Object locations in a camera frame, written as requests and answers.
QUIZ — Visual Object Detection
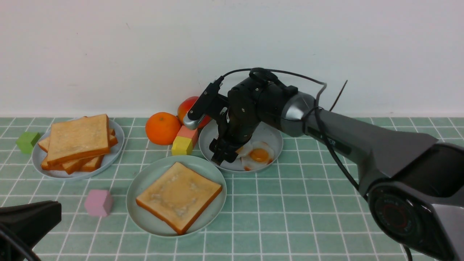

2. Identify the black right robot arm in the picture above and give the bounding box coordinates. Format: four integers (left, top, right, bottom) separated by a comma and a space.
202, 76, 464, 261

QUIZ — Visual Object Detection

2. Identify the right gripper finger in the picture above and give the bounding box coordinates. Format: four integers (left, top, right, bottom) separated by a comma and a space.
225, 143, 239, 162
209, 138, 227, 166

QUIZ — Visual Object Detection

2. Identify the salmon pink foam cube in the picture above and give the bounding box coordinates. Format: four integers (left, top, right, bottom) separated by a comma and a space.
177, 125, 199, 147

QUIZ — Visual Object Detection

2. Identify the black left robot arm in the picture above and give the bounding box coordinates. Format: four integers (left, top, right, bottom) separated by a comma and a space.
0, 200, 62, 261

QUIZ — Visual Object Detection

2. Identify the green checked tablecloth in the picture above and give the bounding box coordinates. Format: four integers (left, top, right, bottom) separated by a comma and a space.
0, 117, 407, 261

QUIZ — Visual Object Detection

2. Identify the light blue bread plate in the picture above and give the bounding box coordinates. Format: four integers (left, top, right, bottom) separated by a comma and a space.
30, 120, 125, 182

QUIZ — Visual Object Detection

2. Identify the yellow foam cube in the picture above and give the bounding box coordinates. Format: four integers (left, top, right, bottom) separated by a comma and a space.
171, 136, 194, 156

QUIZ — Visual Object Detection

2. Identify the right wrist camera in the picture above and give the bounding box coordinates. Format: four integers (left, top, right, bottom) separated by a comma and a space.
183, 79, 223, 129

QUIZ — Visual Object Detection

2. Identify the pale green empty plate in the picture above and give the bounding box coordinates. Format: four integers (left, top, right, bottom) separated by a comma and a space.
126, 156, 227, 238

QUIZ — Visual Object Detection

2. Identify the lowest toast slice in stack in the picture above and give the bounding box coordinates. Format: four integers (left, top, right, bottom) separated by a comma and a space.
40, 155, 104, 175

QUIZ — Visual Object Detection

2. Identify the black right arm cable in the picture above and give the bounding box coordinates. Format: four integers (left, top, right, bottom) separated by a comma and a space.
216, 67, 414, 261

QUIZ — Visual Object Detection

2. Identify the grey egg plate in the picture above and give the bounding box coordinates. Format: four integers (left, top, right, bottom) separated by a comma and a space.
197, 120, 283, 174

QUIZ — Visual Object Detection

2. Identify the green foam cube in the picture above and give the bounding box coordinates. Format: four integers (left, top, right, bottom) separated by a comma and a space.
16, 132, 41, 155

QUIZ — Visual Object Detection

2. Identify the red tomato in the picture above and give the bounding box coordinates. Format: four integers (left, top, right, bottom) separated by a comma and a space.
178, 96, 211, 129

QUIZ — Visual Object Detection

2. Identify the fried egg front right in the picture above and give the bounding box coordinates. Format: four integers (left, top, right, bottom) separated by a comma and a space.
240, 141, 276, 171

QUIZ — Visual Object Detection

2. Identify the orange fruit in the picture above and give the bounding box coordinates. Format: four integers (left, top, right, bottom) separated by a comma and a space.
145, 112, 181, 145

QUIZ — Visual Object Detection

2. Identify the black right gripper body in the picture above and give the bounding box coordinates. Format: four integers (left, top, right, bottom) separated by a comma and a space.
214, 75, 299, 145

